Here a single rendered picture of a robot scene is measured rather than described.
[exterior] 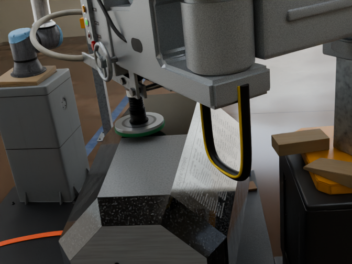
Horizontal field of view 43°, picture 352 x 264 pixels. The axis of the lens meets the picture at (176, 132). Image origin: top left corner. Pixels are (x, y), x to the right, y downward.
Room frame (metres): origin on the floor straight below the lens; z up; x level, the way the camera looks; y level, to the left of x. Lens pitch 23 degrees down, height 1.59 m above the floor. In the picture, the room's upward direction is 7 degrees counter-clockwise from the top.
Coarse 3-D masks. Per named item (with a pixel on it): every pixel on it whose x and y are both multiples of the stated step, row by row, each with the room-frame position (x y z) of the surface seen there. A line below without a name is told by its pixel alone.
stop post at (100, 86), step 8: (88, 48) 3.73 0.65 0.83; (96, 72) 3.73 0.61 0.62; (96, 80) 3.73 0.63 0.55; (96, 88) 3.73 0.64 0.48; (104, 88) 3.73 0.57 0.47; (104, 96) 3.73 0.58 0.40; (104, 104) 3.73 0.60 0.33; (104, 112) 3.73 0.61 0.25; (104, 120) 3.73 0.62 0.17; (112, 120) 3.80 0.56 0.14; (104, 128) 3.73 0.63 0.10; (104, 136) 3.73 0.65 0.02
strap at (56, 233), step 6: (36, 234) 2.32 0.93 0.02; (42, 234) 2.31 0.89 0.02; (48, 234) 2.30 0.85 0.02; (54, 234) 2.30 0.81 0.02; (60, 234) 2.29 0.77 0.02; (6, 240) 2.29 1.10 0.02; (12, 240) 2.28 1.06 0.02; (18, 240) 2.27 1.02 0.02; (24, 240) 2.27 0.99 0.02; (0, 246) 2.24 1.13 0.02
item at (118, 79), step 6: (84, 54) 2.14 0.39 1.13; (84, 60) 2.15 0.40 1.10; (90, 60) 2.07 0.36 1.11; (114, 78) 1.82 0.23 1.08; (120, 78) 1.72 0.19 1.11; (126, 78) 1.70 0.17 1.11; (126, 84) 1.70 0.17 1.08; (138, 84) 1.60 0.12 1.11; (150, 84) 1.61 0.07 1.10; (156, 84) 1.62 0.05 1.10; (132, 90) 1.57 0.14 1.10; (144, 90) 1.57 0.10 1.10; (168, 90) 1.63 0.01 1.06; (132, 96) 1.58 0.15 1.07; (144, 96) 1.56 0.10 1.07
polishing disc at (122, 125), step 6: (150, 114) 1.87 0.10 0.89; (156, 114) 1.86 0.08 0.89; (120, 120) 1.83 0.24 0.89; (126, 120) 1.82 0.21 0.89; (150, 120) 1.79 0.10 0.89; (156, 120) 1.78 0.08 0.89; (162, 120) 1.77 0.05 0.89; (120, 126) 1.76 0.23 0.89; (126, 126) 1.76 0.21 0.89; (132, 126) 1.75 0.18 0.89; (138, 126) 1.74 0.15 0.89; (144, 126) 1.73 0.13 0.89; (150, 126) 1.72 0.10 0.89; (156, 126) 1.72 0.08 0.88; (120, 132) 1.73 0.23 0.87; (126, 132) 1.71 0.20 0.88; (132, 132) 1.70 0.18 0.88; (138, 132) 1.69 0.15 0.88; (144, 132) 1.70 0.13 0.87
